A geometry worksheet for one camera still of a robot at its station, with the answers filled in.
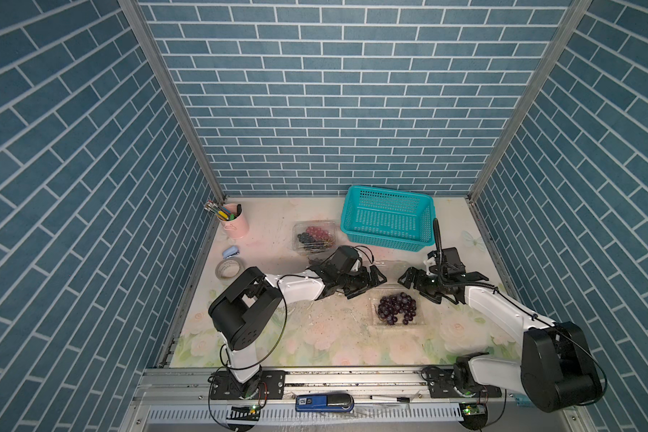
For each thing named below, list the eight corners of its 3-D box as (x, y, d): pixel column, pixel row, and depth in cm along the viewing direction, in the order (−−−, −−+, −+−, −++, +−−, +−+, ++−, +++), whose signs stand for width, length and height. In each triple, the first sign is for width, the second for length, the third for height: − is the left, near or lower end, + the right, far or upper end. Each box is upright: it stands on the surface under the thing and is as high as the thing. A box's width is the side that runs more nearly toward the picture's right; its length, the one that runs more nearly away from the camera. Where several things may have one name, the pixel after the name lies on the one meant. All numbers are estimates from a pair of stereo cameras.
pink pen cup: (226, 240, 108) (214, 217, 97) (232, 221, 114) (222, 198, 104) (246, 240, 108) (236, 218, 97) (251, 221, 114) (243, 199, 104)
